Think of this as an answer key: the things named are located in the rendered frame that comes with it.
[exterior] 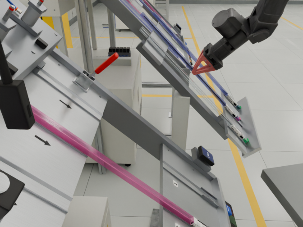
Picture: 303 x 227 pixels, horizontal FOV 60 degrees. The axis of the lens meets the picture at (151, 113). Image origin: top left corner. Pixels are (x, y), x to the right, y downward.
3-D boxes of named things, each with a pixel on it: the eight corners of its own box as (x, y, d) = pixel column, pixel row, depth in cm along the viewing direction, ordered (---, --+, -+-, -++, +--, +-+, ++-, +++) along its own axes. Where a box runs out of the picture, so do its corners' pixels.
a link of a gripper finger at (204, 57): (185, 69, 86) (208, 50, 82) (186, 61, 92) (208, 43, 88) (199, 83, 88) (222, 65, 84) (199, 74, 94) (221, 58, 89)
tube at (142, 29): (244, 140, 89) (247, 139, 89) (245, 143, 88) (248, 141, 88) (140, 28, 75) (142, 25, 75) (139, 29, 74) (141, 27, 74)
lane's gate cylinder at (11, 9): (7, 20, 34) (16, 7, 33) (5, 22, 34) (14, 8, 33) (3, 17, 34) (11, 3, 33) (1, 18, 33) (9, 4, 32)
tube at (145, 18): (236, 119, 97) (239, 118, 96) (237, 121, 96) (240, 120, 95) (140, 14, 83) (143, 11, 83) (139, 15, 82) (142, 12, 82)
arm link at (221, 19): (272, 36, 74) (267, 15, 78) (252, 12, 67) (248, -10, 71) (233, 56, 82) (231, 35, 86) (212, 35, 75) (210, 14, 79)
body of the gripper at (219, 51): (204, 55, 81) (225, 39, 77) (205, 45, 89) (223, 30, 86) (218, 70, 82) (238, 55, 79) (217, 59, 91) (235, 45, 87)
